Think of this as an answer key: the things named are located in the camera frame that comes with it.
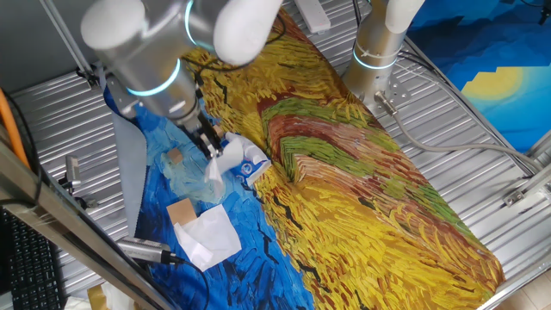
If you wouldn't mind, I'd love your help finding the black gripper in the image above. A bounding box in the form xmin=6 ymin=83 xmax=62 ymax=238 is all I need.
xmin=179 ymin=112 xmax=226 ymax=161

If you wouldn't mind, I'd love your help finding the white napkin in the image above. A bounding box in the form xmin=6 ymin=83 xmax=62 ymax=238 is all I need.
xmin=204 ymin=132 xmax=247 ymax=202
xmin=173 ymin=203 xmax=243 ymax=273

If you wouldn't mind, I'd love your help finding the large wooden block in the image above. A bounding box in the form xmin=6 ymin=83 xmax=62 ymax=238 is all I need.
xmin=166 ymin=197 xmax=198 ymax=226

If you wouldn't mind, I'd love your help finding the silver cylinder device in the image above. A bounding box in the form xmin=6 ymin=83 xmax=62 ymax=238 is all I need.
xmin=115 ymin=235 xmax=184 ymax=266

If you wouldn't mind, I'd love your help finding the painted wheat field tablecloth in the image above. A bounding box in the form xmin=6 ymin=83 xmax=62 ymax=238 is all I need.
xmin=102 ymin=8 xmax=507 ymax=310

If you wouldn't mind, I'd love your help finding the white power strip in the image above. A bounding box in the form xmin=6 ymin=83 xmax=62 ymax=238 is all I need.
xmin=294 ymin=0 xmax=331 ymax=34

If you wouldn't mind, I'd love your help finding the thin metal pole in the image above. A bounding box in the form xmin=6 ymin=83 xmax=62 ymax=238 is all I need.
xmin=39 ymin=0 xmax=101 ymax=92

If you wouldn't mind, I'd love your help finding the white crumpled tissue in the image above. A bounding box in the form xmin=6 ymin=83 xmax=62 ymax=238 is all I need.
xmin=101 ymin=282 xmax=139 ymax=310

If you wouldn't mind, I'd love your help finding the black keyboard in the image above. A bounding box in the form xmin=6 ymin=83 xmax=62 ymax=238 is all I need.
xmin=0 ymin=206 xmax=68 ymax=310

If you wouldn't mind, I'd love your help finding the blue painted backdrop cloth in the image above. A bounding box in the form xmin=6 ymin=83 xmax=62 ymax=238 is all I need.
xmin=406 ymin=0 xmax=551 ymax=155

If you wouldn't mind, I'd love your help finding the black device cable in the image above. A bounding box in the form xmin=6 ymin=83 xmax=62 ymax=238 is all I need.
xmin=171 ymin=256 xmax=211 ymax=310

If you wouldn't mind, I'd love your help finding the steel frame bar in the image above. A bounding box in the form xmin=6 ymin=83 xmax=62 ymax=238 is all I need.
xmin=0 ymin=124 xmax=176 ymax=310

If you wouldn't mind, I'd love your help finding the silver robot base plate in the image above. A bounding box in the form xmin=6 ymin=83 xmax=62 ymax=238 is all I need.
xmin=363 ymin=76 xmax=411 ymax=116

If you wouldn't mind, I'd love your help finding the orange hose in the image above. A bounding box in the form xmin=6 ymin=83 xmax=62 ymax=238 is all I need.
xmin=0 ymin=88 xmax=30 ymax=170

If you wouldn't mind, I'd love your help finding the thick grey hose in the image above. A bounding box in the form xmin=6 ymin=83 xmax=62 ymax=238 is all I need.
xmin=373 ymin=90 xmax=546 ymax=172

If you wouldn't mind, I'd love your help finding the aluminium profile rail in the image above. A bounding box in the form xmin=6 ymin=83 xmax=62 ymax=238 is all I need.
xmin=502 ymin=128 xmax=551 ymax=208

